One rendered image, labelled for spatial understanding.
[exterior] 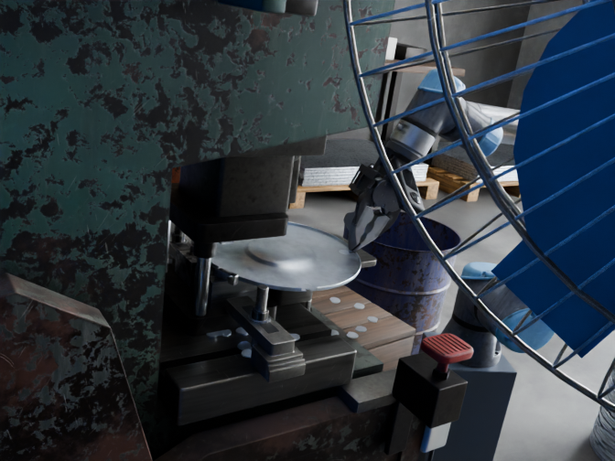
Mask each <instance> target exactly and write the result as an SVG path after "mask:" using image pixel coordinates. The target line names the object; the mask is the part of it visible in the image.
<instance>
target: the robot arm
mask: <svg viewBox="0 0 615 461"><path fill-rule="evenodd" d="M441 98H444V94H443V91H442V87H441V83H440V79H439V76H438V72H437V69H434V70H431V71H429V72H428V73H427V75H426V76H425V77H424V79H423V80H422V82H421V84H420V85H419V86H418V87H417V91H416V93H415V95H414V97H413V98H412V100H411V101H410V103H409V104H408V106H407V108H406V109H405V112H407V111H410V110H412V109H414V108H417V107H419V106H422V105H424V104H427V103H430V102H433V101H436V100H438V99H441ZM459 100H460V102H461V105H462V107H463V110H464V112H465V114H466V116H467V118H468V121H469V125H470V127H471V130H472V132H473V133H474V132H477V131H479V130H480V129H482V128H484V127H486V126H488V125H490V124H493V123H496V122H498V121H500V120H501V119H503V118H505V117H507V116H510V115H512V114H514V113H517V112H519V110H514V109H509V108H503V107H498V106H492V105H487V104H481V103H475V102H466V101H465V100H464V99H463V98H461V97H460V98H459ZM518 121H519V120H517V121H514V122H512V123H509V124H506V125H504V126H503V127H501V128H498V129H496V130H494V131H492V132H489V133H487V134H484V135H482V136H480V137H478V138H475V139H476V141H477V144H478V146H479V147H480V150H481V152H482V153H483V154H484V156H485V157H486V156H488V155H491V154H492V153H493V152H494V151H495V150H496V149H497V147H498V146H499V144H507V145H514V142H515V136H516V132H517V126H518ZM438 135H439V136H441V137H442V138H444V139H446V140H448V141H449V142H451V143H453V142H455V141H457V140H458V139H460V136H459V132H458V130H457V127H456V125H455V123H454V121H453V118H452V116H451V113H450V111H449V108H448V105H447V103H446V102H445V103H442V104H440V105H438V106H435V107H432V108H429V109H426V110H423V111H422V112H419V113H414V114H411V115H408V116H406V117H403V118H401V119H400V121H399V122H398V124H397V125H396V127H395V128H394V131H393V132H392V134H391V136H390V138H391V140H392V141H390V140H389V141H388V142H386V141H384V140H383V148H384V151H385V153H386V155H387V158H388V160H389V162H390V164H391V166H392V168H393V170H395V169H397V168H399V167H401V166H404V165H407V164H409V163H410V162H413V161H415V160H416V159H418V158H420V157H422V156H424V155H426V154H427V153H428V151H429V149H430V148H431V146H432V144H433V143H434V142H435V140H436V138H437V136H438ZM370 165H374V164H369V165H368V166H365V165H364V164H361V166H360V167H359V169H358V171H357V172H356V174H355V176H354V178H353V179H352V181H351V182H350V184H349V186H348V188H350V189H351V190H352V192H353V193H355V194H356V195H358V196H359V197H358V199H357V202H356V208H355V211H353V212H348V213H347V214H346V215H345V217H344V220H343V221H344V224H345V225H346V227H347V229H348V230H349V238H348V247H349V250H350V251H353V252H356V251H358V250H359V249H360V248H362V247H364V246H365V245H367V244H369V243H370V242H372V241H373V240H375V239H376V238H377V237H378V236H381V235H382V234H383V233H384V232H385V231H387V230H388V229H389V228H390V227H391V226H392V225H393V224H394V222H395V221H396V219H397V217H398V215H399V213H400V211H401V210H403V211H405V212H406V210H405V208H404V206H403V205H402V203H401V201H400V199H399V198H398V196H397V194H396V192H395V190H394V186H393V184H392V182H391V180H390V178H389V177H388V175H387V172H386V170H385V168H384V166H383V163H382V161H381V159H380V157H379V158H378V160H377V161H376V163H375V165H374V166H373V167H371V166H370ZM360 171H361V172H360ZM359 172H360V173H359ZM358 174H359V175H358ZM395 175H396V177H397V179H398V181H399V183H400V185H401V187H402V190H403V192H404V193H405V196H406V198H407V200H408V201H409V203H410V205H411V206H412V208H413V210H414V211H415V214H416V215H417V214H418V213H420V212H422V211H423V210H425V209H424V206H423V203H422V199H421V197H420V194H419V191H418V188H417V184H416V182H415V177H414V174H413V170H412V167H408V168H407V169H405V170H402V171H400V172H398V173H395ZM355 178H356V179H355ZM354 180H355V181H354ZM371 207H374V208H375V207H381V210H382V211H380V210H379V209H377V210H376V211H372V208H371ZM406 213H407V212H406ZM496 265H497V264H495V263H479V262H477V263H468V264H466V265H465V266H464V268H463V271H462V274H461V276H460V279H461V280H462V281H463V282H464V283H465V284H466V285H467V286H468V288H469V289H470V290H471V291H472V292H473V293H474V294H475V295H476V294H477V293H478V292H479V291H480V290H481V289H482V288H483V287H484V286H485V285H486V284H487V283H488V282H489V281H490V280H491V279H492V278H493V277H494V276H495V275H494V274H493V273H492V272H491V270H492V269H493V268H494V267H495V266H496ZM480 301H481V302H482V303H483V304H484V305H485V306H486V307H487V308H488V309H489V310H490V311H491V312H492V313H493V314H494V315H495V316H496V317H497V318H498V319H500V320H501V321H502V323H503V324H504V325H505V326H507V327H508V328H509V329H510V330H511V331H513V330H514V328H515V327H516V326H517V325H518V323H519V322H520V321H521V319H522V318H523V316H524V315H525V314H526V313H527V312H528V310H529V309H530V308H529V307H528V306H527V305H526V304H525V303H524V302H523V301H522V300H521V299H519V298H518V297H517V296H516V295H515V294H514V293H513V292H512V291H511V290H510V289H509V288H508V287H507V286H506V285H505V284H503V285H501V286H500V287H498V288H497V289H495V290H494V291H492V292H490V293H489V294H487V295H485V296H483V297H482V298H480ZM445 333H449V334H452V335H455V336H457V337H458V338H460V339H462V340H463V341H465V342H466V343H468V344H469V345H471V346H472V347H473V355H472V357H471V358H470V359H466V360H462V361H460V362H458V363H460V364H463V365H466V366H470V367H475V368H488V367H492V366H494V365H496V364H497V363H498V362H499V360H500V356H501V353H502V349H501V344H503V345H504V346H506V347H507V348H508V349H510V350H511V351H514V352H517V353H525V352H524V351H522V350H521V349H520V348H519V347H518V346H516V345H515V344H514V343H513V342H512V341H511V340H510V339H509V338H508V337H507V336H506V335H504V334H503V333H502V332H501V331H500V330H499V329H498V328H497V327H496V326H495V325H494V324H492V322H491V321H490V320H489V319H488V318H487V317H486V316H485V315H483V314H482V313H481V311H480V310H479V309H478V308H477V307H476V306H475V305H474V304H473V303H472V302H471V300H470V299H469V298H468V297H467V296H466V295H465V294H464V292H463V291H462V290H461V289H460V288H459V289H458V292H457V296H456V301H455V304H454V308H453V313H452V317H451V318H450V320H449V321H448V323H447V325H446V327H445V328H444V330H443V331H442V333H441V334H445ZM554 334H555V332H554V331H553V330H552V329H551V328H550V327H549V326H548V325H547V324H546V323H545V322H544V321H542V320H541V319H539V320H538V321H536V322H535V323H533V324H532V325H531V326H529V327H528V328H527V329H525V330H524V331H522V332H520V333H519V334H517V335H516V336H517V337H518V338H519V339H520V340H521V341H523V342H524V343H525V344H526V345H527V346H529V347H530V348H531V349H533V350H534V351H536V350H538V349H540V348H541V347H543V346H544V345H545V344H547V343H548V342H549V340H550V339H551V338H552V337H553V335H554Z"/></svg>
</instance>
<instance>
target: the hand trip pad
mask: <svg viewBox="0 0 615 461"><path fill-rule="evenodd" d="M420 348H421V349H422V350H423V351H424V352H425V353H426V354H427V355H428V356H429V357H431V358H432V359H434V360H435V361H437V370H439V371H441V372H446V371H447V370H448V364H452V363H456V362H460V361H462V360H466V359H470V358H471V357H472V355H473V347H472V346H471V345H469V344H468V343H466V342H465V341H463V340H462V339H460V338H458V337H457V336H455V335H452V334H449V333H445V334H440V335H436V336H432V337H428V338H423V339H422V341H421V344H420Z"/></svg>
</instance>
